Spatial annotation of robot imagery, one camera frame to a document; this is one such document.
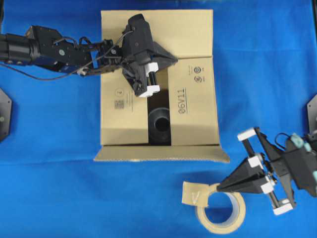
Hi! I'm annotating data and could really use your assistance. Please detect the blue table cloth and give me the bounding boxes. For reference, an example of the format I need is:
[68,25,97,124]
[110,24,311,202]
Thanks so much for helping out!
[0,0,317,238]

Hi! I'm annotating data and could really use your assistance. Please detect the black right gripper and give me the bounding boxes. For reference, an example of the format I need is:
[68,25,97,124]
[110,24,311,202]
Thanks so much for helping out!
[216,127,317,215]

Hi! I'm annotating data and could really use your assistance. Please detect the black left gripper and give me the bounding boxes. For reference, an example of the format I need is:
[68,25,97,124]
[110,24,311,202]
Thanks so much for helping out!
[121,14,178,98]

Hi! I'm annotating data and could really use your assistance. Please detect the beige packing tape roll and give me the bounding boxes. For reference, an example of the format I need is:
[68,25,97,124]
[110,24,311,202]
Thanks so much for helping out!
[182,181,246,235]

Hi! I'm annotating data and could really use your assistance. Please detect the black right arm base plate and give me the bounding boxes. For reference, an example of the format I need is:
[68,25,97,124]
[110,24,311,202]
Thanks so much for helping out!
[307,95,317,133]

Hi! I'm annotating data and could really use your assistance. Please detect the black spool front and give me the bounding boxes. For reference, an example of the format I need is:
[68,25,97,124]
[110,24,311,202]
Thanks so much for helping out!
[148,107,171,145]

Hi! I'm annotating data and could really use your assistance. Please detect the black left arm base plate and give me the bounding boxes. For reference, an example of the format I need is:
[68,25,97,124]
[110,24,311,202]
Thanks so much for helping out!
[0,89,12,141]

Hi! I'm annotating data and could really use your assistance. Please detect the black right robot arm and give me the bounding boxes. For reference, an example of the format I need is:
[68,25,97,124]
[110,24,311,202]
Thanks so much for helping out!
[216,127,317,215]

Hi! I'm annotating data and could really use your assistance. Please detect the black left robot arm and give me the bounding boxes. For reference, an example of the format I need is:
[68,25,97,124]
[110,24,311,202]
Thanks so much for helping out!
[0,14,178,97]

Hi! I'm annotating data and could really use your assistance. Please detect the brown cardboard box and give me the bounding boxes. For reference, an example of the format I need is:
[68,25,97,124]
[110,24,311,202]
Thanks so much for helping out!
[95,9,230,163]

